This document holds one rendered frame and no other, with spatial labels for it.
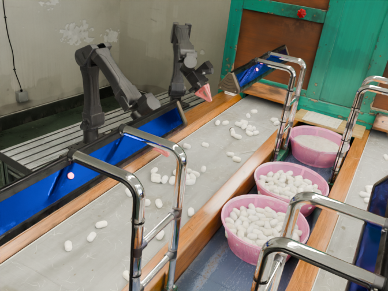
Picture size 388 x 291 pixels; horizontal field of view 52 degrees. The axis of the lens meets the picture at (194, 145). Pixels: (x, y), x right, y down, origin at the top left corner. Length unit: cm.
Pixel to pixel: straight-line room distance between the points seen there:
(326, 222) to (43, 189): 88
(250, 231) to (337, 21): 117
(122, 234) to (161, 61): 274
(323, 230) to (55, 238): 77
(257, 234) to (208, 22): 242
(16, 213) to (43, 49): 286
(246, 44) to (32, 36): 184
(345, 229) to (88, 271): 79
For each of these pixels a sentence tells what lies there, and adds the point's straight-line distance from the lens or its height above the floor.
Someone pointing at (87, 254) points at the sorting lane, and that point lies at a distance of 110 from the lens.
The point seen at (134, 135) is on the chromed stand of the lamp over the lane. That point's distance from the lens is 85.
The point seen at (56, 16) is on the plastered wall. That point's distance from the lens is 353.
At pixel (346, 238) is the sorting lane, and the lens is 132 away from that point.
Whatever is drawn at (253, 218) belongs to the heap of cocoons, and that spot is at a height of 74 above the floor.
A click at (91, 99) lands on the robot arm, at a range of 163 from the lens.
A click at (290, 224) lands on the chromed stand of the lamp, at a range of 76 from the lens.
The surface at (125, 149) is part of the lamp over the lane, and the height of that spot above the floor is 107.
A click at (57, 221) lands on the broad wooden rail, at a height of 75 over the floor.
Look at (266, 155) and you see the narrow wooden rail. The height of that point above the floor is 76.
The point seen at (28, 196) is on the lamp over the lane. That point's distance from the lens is 71.
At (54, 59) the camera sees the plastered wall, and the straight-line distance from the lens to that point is 359.
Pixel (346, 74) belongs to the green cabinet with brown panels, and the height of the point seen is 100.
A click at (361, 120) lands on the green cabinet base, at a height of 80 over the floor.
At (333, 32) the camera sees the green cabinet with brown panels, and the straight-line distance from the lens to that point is 205.
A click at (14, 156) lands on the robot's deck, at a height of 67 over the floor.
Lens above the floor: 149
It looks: 27 degrees down
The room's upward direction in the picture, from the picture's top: 7 degrees clockwise
